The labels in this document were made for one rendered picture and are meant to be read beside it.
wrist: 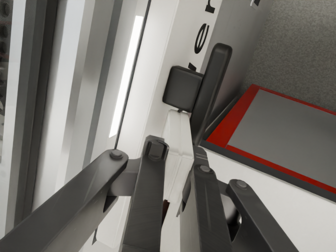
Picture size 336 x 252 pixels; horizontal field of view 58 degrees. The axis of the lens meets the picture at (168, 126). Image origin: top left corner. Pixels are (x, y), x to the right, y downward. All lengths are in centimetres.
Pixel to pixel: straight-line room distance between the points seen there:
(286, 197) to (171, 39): 26
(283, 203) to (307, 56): 77
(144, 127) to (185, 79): 4
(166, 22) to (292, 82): 95
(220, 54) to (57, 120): 11
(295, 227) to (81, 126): 31
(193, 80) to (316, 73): 93
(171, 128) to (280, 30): 95
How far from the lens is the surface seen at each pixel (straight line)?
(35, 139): 17
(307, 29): 111
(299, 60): 111
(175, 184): 16
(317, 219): 41
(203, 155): 18
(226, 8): 42
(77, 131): 17
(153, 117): 22
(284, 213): 40
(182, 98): 21
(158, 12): 20
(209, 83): 20
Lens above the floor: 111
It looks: 64 degrees down
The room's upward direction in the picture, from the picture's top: 126 degrees counter-clockwise
